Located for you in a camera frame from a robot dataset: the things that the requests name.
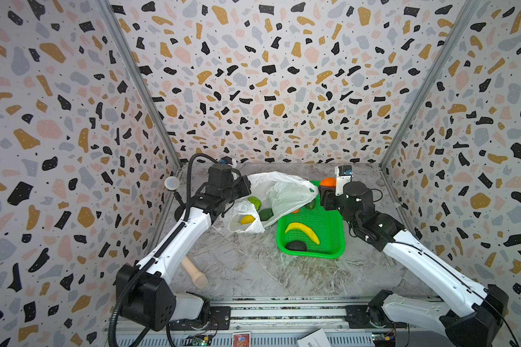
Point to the beige wooden pestle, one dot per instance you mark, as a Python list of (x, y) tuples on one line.
[(198, 278)]

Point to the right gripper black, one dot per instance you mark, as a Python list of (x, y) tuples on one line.
[(326, 195)]

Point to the green plastic basket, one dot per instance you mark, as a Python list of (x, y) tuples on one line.
[(327, 225)]

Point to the small circuit board left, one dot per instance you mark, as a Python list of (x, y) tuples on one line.
[(197, 340)]

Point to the orange fruit large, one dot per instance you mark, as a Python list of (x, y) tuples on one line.
[(329, 182)]

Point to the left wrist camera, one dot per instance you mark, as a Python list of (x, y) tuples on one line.
[(229, 161)]

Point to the black avocado dark fruit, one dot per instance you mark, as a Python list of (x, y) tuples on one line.
[(296, 246)]

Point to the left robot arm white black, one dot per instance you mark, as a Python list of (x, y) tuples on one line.
[(143, 292)]

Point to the green apple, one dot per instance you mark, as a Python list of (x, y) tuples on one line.
[(256, 202)]

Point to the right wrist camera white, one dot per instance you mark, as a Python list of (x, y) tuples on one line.
[(344, 175)]

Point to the yellow lemon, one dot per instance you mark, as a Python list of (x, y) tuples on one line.
[(248, 219)]

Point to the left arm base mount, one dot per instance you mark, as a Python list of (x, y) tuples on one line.
[(215, 318)]

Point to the red card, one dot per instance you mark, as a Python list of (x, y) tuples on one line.
[(242, 339)]

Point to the white paper sheet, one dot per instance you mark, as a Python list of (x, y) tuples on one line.
[(317, 338)]

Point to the white plastic bag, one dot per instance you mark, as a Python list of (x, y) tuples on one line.
[(281, 192)]

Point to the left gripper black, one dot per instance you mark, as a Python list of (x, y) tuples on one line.
[(244, 183)]

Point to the blue white microphone on stand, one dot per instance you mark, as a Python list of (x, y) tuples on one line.
[(182, 196)]

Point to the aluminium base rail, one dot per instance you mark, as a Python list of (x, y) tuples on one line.
[(281, 321)]

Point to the small circuit board right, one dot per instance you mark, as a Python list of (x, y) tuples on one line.
[(383, 340)]

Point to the yellow banana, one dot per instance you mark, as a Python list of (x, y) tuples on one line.
[(304, 229)]

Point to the dark green avocado front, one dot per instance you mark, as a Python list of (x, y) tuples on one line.
[(266, 214)]

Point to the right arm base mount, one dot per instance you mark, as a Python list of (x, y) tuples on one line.
[(357, 317)]

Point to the small circuit board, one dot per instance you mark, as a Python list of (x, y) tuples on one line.
[(197, 340), (383, 340)]

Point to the green avocado back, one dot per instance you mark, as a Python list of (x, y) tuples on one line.
[(310, 205)]

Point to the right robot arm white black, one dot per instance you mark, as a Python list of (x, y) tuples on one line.
[(468, 314)]

